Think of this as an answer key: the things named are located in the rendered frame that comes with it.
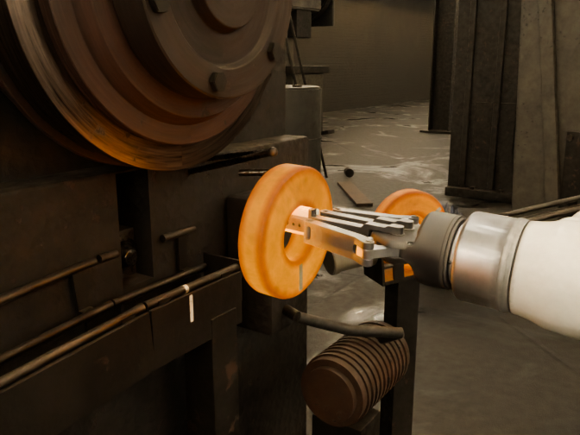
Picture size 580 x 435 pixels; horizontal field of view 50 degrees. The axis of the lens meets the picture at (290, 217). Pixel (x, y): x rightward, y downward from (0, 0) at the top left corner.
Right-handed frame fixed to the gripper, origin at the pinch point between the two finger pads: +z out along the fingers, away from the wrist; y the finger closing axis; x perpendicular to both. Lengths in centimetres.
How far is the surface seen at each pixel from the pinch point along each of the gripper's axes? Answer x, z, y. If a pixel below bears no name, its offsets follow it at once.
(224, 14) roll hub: 22.4, 10.3, 0.4
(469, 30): 34, 115, 411
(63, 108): 11.8, 19.1, -15.7
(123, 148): 6.6, 18.9, -7.7
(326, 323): -26.4, 9.4, 27.5
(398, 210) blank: -9.7, 6.2, 46.8
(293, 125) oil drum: -25, 153, 237
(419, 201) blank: -8, 4, 51
